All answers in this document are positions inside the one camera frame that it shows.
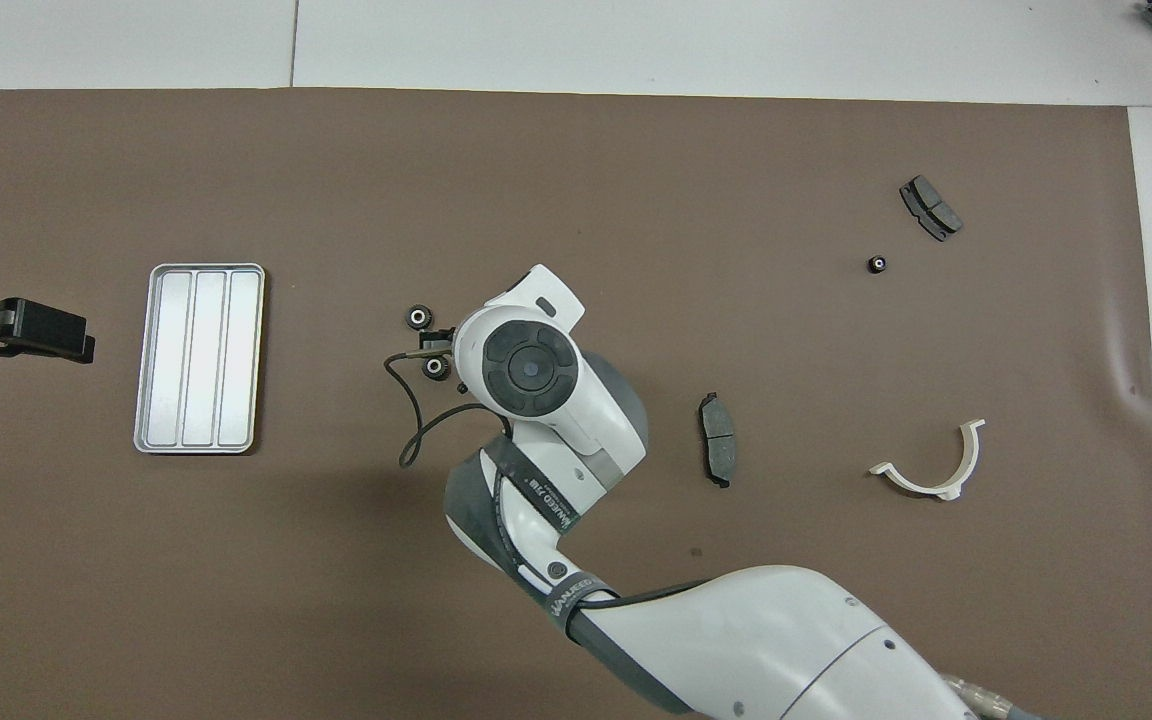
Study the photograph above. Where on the brown table mat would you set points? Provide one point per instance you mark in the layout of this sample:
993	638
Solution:
236	550

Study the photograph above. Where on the silver metal tray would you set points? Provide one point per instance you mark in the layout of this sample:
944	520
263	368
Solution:
198	360

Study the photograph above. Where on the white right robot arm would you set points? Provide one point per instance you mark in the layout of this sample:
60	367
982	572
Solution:
736	640

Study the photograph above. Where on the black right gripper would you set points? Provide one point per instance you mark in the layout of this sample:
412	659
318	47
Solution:
438	338

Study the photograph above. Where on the dark grey brake pad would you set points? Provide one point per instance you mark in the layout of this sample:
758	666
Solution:
931	208
719	445

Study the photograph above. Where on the white curved plastic clip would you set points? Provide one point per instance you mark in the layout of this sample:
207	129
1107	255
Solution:
969	458

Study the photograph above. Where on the small black bearing gear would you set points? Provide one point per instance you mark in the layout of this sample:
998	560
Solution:
877	264

